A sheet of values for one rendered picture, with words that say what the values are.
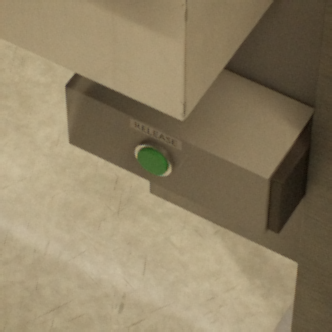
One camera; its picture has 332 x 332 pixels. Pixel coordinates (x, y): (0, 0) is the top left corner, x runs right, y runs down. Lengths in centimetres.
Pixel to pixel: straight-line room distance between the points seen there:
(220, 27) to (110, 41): 8
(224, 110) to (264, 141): 5
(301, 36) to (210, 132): 11
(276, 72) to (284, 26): 6
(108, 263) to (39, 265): 11
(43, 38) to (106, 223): 157
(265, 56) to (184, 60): 25
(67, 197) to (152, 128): 143
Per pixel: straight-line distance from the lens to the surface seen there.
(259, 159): 145
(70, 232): 285
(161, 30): 122
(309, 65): 145
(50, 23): 129
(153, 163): 149
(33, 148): 296
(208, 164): 146
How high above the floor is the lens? 233
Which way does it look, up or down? 53 degrees down
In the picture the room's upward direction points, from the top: straight up
